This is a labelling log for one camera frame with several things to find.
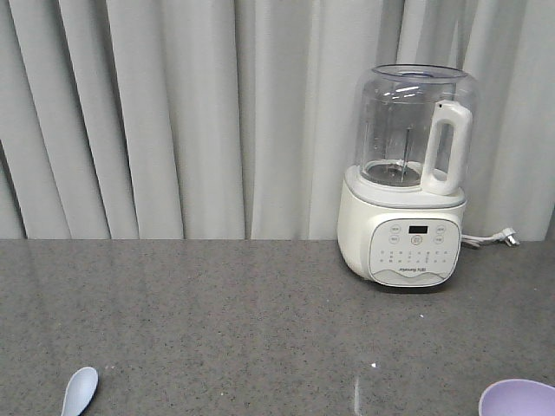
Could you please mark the purple plastic bowl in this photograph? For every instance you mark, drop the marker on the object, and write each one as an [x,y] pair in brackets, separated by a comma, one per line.
[517,397]

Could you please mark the light blue plastic spoon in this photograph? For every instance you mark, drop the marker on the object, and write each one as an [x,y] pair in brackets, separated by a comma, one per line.
[79,391]

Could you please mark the white blender with clear jar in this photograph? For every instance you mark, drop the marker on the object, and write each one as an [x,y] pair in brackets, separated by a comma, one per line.
[402,203]

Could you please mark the white pleated curtain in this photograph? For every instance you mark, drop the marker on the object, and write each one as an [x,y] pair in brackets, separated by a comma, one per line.
[237,119]

